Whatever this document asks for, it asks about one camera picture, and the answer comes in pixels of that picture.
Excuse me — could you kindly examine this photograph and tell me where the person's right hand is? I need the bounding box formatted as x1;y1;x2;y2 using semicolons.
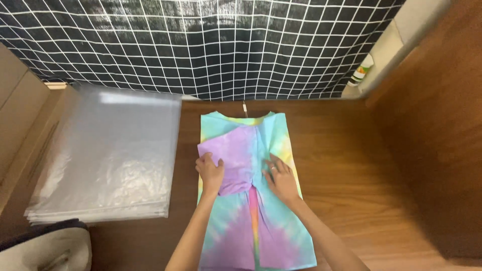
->
262;153;301;204

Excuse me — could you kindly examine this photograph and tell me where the person's left hand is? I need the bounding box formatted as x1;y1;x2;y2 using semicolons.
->
195;152;225;197

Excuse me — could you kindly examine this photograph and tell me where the pastel tie-dye shirt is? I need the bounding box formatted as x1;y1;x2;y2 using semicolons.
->
197;111;318;271

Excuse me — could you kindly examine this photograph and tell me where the stack of clear plastic bags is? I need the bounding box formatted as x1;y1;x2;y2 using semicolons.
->
24;85;183;225

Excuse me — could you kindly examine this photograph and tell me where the black white grid cloth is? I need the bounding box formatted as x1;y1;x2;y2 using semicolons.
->
0;0;407;101

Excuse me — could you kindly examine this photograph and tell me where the white green bottle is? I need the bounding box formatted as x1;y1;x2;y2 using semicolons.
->
347;53;375;88

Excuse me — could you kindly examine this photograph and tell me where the white black chair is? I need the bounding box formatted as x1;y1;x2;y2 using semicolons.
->
0;218;92;271

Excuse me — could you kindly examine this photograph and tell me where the cardboard box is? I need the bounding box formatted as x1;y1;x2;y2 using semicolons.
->
0;42;68;211

